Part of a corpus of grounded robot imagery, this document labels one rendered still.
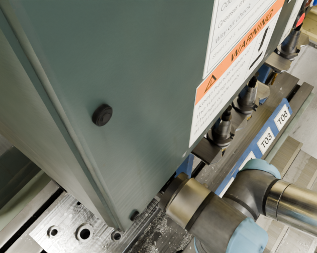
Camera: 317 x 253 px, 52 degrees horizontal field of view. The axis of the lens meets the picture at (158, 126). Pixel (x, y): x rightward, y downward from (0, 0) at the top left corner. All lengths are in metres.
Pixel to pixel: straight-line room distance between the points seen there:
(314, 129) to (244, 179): 0.83
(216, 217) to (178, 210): 0.06
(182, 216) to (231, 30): 0.33
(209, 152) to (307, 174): 0.67
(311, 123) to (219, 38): 1.23
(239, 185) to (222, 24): 0.45
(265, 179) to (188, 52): 0.47
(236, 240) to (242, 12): 0.34
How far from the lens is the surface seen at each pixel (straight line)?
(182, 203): 0.52
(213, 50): 0.25
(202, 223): 0.52
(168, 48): 0.18
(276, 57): 0.95
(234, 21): 0.26
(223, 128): 0.73
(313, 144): 1.45
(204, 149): 0.75
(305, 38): 1.02
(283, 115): 1.19
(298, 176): 1.35
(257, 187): 0.64
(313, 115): 1.47
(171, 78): 0.21
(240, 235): 0.52
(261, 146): 1.11
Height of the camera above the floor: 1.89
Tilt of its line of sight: 60 degrees down
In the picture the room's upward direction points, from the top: 3 degrees counter-clockwise
